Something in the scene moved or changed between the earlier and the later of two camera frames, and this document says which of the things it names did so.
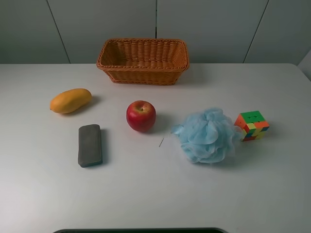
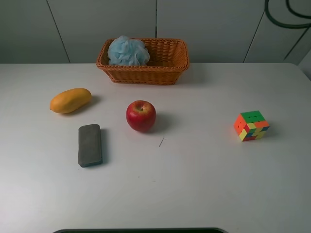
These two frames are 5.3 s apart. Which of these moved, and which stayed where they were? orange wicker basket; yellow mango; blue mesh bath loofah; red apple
Moved: blue mesh bath loofah
Stayed: yellow mango; red apple; orange wicker basket
